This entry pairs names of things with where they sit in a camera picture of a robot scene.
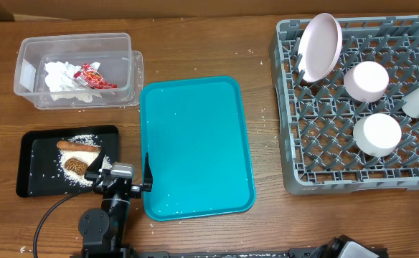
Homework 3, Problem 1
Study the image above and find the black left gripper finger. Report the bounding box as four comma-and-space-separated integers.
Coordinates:
85, 148, 105, 176
143, 153, 153, 186

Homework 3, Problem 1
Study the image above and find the clear plastic bin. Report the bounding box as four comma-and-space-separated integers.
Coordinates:
14, 33, 133, 100

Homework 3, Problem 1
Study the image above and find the teal plastic tray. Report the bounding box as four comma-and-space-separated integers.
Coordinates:
140, 76, 256, 221

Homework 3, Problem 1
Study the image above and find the pale green saucer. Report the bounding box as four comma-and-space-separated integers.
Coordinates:
353, 113, 402, 157

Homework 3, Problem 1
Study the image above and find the large white plate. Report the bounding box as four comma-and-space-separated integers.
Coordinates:
298, 13, 343, 82

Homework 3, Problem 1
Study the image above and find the pile of white rice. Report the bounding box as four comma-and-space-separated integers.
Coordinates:
57, 135, 102, 188

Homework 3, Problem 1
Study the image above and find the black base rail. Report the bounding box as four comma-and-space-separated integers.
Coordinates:
69, 247, 390, 258

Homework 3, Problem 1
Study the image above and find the pink bowl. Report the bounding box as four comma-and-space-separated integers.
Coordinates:
344, 61, 389, 102

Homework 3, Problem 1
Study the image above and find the black tray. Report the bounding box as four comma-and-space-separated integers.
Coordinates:
16, 125, 120, 198

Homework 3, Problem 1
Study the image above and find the grey dishwasher rack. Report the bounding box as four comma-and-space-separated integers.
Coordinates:
270, 16, 419, 195

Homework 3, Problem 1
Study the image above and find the red ketchup packet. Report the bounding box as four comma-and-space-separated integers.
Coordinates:
73, 63, 117, 90

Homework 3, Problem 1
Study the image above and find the white napkin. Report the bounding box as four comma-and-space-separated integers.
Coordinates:
44, 62, 101, 103

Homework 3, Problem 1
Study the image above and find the carrot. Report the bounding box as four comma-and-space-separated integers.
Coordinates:
57, 140, 101, 152

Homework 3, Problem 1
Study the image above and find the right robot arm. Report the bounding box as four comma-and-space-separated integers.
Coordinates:
309, 236, 389, 258

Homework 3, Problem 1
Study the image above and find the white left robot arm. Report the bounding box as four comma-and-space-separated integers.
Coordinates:
78, 150, 153, 258

